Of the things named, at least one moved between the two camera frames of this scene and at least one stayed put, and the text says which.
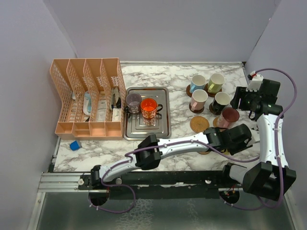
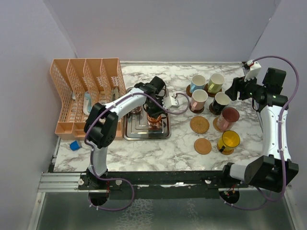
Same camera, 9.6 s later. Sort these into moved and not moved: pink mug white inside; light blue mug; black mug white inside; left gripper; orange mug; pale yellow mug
Moved: orange mug; left gripper
Not moved: pink mug white inside; black mug white inside; light blue mug; pale yellow mug
